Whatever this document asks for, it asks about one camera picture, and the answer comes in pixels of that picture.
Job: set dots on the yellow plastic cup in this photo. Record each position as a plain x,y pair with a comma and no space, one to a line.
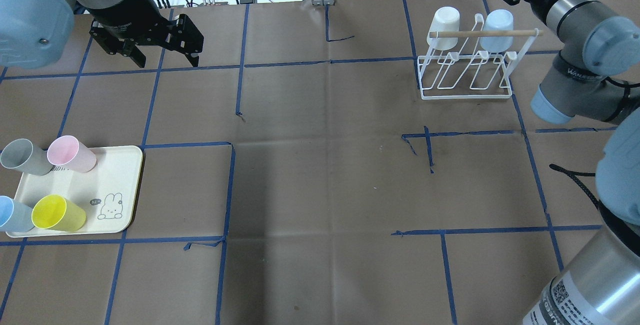
56,212

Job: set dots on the grey plastic cup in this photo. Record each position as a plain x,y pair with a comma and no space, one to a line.
22,155

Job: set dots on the white wire cup rack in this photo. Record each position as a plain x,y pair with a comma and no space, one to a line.
467,71

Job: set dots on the pink plastic cup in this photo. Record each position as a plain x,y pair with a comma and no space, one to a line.
68,152

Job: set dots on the pale green plastic cup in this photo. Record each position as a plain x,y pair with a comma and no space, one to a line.
445,19

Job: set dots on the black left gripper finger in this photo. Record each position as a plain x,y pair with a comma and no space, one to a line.
184,37
134,53

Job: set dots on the light blue cup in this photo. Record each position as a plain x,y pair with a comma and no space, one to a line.
497,20
15,216

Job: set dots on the cream plastic tray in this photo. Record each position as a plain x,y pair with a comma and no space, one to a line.
107,193

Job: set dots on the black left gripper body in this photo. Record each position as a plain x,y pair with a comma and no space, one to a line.
125,15

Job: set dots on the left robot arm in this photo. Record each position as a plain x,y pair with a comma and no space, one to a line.
33,33

